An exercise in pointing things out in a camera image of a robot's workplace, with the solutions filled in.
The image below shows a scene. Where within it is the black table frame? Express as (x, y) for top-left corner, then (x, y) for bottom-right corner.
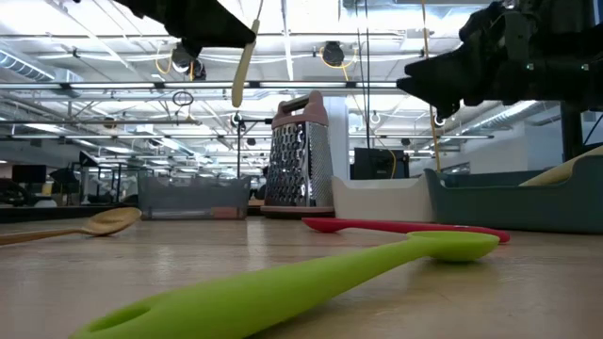
(0, 202), (142, 223)

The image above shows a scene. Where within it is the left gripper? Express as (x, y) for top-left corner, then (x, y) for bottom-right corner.
(115, 0), (258, 59)

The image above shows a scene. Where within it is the red silicone spoon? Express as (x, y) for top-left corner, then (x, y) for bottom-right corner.
(301, 217), (513, 245)

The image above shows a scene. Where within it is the white plastic bin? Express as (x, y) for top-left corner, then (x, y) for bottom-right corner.
(331, 174), (437, 223)

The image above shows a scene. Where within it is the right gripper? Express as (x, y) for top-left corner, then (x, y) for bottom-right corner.
(396, 40), (536, 120)

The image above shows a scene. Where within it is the teal plastic bin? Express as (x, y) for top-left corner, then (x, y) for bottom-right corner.
(423, 153), (603, 235)

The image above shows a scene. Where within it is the long ceiling light bar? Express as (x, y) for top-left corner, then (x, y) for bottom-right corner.
(0, 80), (401, 90)

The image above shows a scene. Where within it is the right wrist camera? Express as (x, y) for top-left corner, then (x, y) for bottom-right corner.
(459, 0), (536, 48)

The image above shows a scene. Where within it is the black monitor stand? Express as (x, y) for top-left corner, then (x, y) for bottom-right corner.
(559, 101), (586, 161)

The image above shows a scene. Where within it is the black background monitor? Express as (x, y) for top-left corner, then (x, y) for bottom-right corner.
(11, 164), (48, 186)

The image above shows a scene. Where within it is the cream butter knife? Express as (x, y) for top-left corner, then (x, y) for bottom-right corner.
(230, 18), (262, 109)

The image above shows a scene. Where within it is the black light stand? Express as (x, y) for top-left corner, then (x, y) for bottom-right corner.
(235, 117), (274, 183)

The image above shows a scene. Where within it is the black box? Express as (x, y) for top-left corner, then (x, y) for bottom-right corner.
(350, 148), (410, 180)

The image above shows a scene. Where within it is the lime green silicone spoon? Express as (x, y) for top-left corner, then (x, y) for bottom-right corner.
(70, 230), (500, 339)

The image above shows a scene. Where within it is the grey translucent plastic bin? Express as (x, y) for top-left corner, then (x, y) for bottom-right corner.
(137, 174), (252, 221)

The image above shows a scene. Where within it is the black hanging cable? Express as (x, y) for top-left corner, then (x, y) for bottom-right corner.
(363, 0), (372, 151)

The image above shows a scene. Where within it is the black ceiling cable reel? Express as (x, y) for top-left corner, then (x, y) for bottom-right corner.
(321, 40), (347, 69)
(170, 46), (208, 82)

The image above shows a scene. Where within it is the steel box grater pink handle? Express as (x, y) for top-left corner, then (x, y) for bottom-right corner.
(260, 89), (336, 219)

